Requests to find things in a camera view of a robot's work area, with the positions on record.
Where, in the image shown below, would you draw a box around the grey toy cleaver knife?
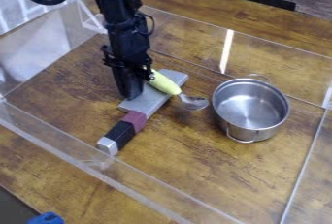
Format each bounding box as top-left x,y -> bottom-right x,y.
97,68 -> 191,157

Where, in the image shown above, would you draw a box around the yellow handled metal spoon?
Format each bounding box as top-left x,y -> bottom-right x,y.
148,70 -> 209,111

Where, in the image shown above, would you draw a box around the clear acrylic enclosure panels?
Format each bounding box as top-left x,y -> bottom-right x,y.
0,11 -> 332,224

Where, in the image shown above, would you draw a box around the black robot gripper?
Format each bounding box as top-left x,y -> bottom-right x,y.
104,22 -> 153,100

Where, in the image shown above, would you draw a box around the blue object at bottom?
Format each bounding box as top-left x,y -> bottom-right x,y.
26,212 -> 65,224

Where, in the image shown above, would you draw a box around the small steel pot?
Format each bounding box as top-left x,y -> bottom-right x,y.
212,75 -> 291,144

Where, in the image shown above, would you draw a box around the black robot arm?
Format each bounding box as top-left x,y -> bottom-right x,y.
95,0 -> 153,100

